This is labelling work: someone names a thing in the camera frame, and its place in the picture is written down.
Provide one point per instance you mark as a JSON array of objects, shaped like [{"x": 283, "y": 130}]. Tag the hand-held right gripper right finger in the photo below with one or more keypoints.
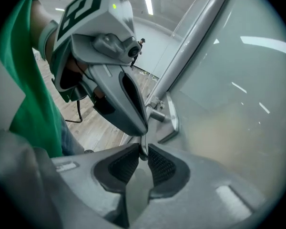
[{"x": 205, "y": 187}]

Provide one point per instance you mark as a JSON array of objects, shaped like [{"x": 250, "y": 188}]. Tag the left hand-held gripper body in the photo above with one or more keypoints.
[{"x": 97, "y": 20}]

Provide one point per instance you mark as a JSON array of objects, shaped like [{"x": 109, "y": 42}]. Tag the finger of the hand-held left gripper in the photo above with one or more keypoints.
[
  {"x": 139, "y": 108},
  {"x": 109, "y": 94}
]

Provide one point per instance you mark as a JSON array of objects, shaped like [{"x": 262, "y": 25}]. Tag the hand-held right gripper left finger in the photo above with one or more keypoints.
[{"x": 85, "y": 175}]

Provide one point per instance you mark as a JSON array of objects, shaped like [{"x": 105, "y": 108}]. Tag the frosted glass door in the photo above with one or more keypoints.
[{"x": 228, "y": 80}]

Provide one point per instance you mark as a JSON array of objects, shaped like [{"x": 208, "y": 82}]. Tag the person's left forearm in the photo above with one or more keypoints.
[{"x": 39, "y": 20}]

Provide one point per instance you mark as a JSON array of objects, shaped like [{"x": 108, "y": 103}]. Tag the person's left hand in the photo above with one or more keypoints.
[{"x": 76, "y": 67}]

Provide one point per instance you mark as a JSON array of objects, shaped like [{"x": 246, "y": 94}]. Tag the blue jeans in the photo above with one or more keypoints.
[{"x": 70, "y": 139}]

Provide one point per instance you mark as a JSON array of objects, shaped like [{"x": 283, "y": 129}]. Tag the ceiling strip light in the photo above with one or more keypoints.
[
  {"x": 148, "y": 6},
  {"x": 59, "y": 9}
]

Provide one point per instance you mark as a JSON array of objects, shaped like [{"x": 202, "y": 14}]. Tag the person in green shirt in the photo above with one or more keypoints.
[{"x": 31, "y": 99}]

